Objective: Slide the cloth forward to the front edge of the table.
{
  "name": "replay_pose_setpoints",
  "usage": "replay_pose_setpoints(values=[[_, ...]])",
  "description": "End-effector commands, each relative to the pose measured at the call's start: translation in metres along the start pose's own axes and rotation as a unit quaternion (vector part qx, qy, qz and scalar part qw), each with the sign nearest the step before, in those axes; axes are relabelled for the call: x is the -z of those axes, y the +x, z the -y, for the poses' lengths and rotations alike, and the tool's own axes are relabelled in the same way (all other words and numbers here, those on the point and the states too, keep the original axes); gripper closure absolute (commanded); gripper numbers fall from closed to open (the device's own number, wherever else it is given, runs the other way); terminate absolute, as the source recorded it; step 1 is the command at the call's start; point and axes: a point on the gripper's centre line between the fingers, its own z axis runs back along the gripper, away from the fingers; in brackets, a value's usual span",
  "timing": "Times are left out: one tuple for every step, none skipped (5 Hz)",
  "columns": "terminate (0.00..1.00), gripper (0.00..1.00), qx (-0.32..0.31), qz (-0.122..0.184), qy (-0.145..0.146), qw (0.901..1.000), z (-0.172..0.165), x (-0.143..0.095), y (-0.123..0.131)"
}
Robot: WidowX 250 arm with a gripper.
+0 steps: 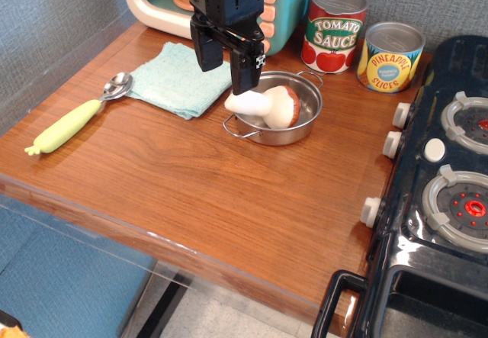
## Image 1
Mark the light teal cloth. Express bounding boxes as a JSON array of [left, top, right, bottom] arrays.
[[128, 42, 232, 120]]

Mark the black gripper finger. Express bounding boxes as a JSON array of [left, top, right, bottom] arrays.
[[190, 20, 223, 72], [230, 44, 265, 95]]

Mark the orange object at corner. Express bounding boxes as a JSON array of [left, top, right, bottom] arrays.
[[0, 311, 30, 338]]

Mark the tomato sauce can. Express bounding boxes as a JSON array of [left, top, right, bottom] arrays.
[[301, 0, 368, 73]]

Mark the spoon with yellow-green handle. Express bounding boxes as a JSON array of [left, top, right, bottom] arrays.
[[24, 72, 133, 156]]

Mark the teal toy microwave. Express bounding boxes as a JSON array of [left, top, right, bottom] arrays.
[[126, 0, 309, 56]]

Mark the plush white brown mushroom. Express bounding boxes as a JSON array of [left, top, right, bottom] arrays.
[[224, 85, 301, 130]]

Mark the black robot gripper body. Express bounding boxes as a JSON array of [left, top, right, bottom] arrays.
[[190, 0, 264, 52]]

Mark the steel pan with handles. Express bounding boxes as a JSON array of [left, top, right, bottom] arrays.
[[223, 71, 323, 146]]

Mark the metal table leg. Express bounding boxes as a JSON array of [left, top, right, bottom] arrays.
[[121, 262, 194, 337]]

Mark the dark blue toy stove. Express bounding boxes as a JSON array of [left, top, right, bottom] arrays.
[[313, 35, 487, 337]]

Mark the pineapple slices can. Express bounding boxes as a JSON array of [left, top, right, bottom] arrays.
[[357, 21, 425, 93]]

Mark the clear acrylic barrier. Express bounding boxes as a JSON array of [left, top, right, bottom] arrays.
[[0, 173, 199, 338]]

